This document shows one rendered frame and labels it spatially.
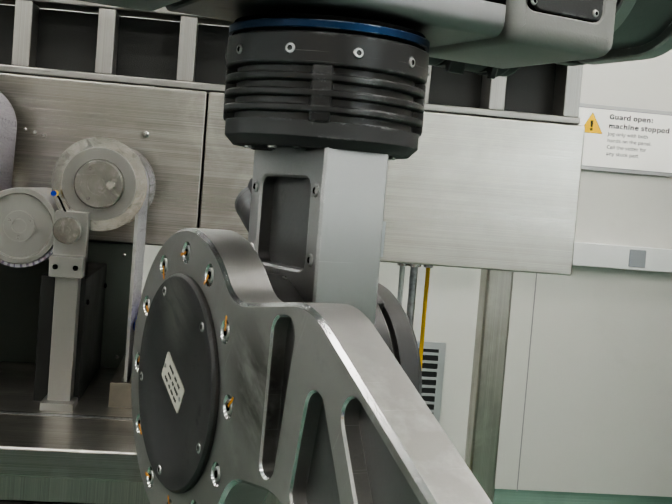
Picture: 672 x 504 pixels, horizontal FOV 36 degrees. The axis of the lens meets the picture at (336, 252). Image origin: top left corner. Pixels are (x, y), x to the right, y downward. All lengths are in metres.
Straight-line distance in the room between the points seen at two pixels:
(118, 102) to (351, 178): 1.39
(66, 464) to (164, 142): 0.77
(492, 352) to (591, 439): 2.52
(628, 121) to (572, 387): 1.17
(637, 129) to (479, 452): 2.62
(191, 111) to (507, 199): 0.64
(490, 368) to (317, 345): 1.78
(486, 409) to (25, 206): 1.09
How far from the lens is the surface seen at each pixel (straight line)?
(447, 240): 2.07
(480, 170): 2.08
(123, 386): 1.71
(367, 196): 0.67
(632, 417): 4.82
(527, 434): 4.67
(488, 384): 2.29
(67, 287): 1.66
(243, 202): 1.39
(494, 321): 2.27
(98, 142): 1.70
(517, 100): 2.19
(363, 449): 0.49
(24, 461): 1.46
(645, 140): 4.72
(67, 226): 1.62
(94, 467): 1.45
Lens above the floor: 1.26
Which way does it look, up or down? 3 degrees down
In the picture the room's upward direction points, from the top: 5 degrees clockwise
